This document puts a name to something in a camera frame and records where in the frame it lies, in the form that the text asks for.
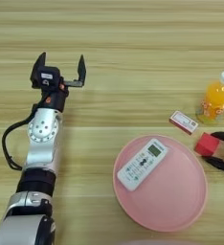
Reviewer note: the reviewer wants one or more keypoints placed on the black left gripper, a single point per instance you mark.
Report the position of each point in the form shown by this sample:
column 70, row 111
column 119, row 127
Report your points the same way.
column 55, row 99

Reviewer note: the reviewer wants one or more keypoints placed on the red cube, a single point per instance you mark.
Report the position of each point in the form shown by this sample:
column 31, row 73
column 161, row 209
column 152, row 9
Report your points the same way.
column 206, row 145

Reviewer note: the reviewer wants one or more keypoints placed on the orange juice bottle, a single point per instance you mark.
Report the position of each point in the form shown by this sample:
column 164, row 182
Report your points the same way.
column 216, row 99

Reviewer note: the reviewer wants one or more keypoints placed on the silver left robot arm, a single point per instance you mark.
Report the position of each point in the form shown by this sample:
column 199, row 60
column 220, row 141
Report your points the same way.
column 42, row 146

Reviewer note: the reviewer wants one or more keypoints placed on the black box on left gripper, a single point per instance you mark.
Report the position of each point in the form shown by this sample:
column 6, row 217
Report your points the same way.
column 49, row 77

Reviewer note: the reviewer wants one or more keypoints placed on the small red white box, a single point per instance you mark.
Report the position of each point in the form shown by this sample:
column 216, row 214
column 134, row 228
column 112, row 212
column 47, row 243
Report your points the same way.
column 183, row 122

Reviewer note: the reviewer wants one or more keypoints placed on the pink round plate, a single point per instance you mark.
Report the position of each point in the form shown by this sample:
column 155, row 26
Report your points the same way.
column 177, row 197

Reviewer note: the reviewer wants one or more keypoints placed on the white remote control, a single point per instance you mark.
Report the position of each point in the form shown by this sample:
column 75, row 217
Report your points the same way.
column 142, row 165

